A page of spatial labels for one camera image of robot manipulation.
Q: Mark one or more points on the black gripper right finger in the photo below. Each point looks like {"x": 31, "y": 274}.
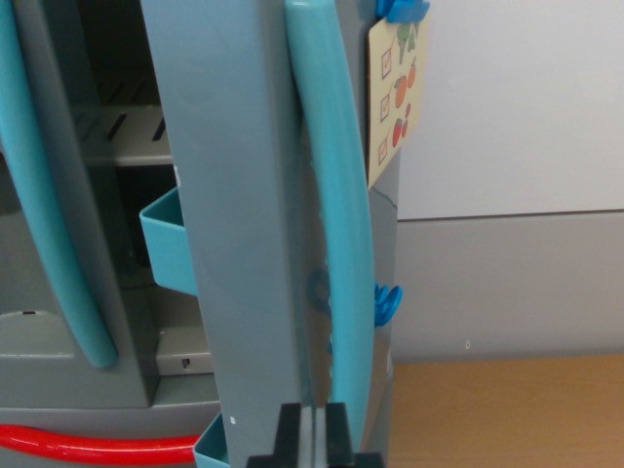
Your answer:
{"x": 339, "y": 434}

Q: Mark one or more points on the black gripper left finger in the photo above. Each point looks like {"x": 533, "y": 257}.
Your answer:
{"x": 290, "y": 434}

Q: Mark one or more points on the grey fridge door with card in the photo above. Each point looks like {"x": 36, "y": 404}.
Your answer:
{"x": 234, "y": 195}

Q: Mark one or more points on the teal door bin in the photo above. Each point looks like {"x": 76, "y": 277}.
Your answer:
{"x": 210, "y": 448}
{"x": 170, "y": 253}

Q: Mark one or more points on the grey fridge drawer front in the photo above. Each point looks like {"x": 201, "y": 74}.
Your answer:
{"x": 97, "y": 418}

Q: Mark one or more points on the grey toy fridge body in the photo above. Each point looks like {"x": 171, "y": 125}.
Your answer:
{"x": 139, "y": 219}

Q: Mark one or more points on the grey slotted fridge shelf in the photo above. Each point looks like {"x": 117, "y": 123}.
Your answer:
{"x": 127, "y": 155}

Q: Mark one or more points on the cream shopping list card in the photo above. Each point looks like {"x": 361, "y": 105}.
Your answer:
{"x": 385, "y": 141}

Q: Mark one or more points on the blue magnet clip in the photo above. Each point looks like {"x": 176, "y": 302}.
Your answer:
{"x": 404, "y": 12}

